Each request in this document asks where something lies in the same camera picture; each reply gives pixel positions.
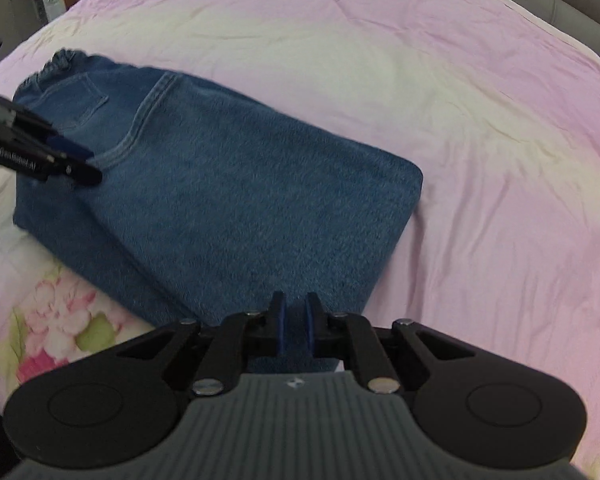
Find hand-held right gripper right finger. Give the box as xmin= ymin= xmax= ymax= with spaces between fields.
xmin=303 ymin=292 xmax=487 ymax=395

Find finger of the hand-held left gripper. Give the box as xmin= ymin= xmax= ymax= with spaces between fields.
xmin=44 ymin=152 xmax=104 ymax=187
xmin=11 ymin=109 xmax=96 ymax=160

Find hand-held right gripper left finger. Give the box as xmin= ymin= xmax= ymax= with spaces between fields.
xmin=115 ymin=291 xmax=287 ymax=397

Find blue denim pants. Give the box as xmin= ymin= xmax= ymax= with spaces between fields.
xmin=12 ymin=47 xmax=425 ymax=376

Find pink floral quilt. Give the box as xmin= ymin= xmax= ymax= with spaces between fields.
xmin=0 ymin=0 xmax=600 ymax=478

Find grey padded headboard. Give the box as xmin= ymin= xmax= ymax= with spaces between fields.
xmin=480 ymin=0 xmax=600 ymax=78

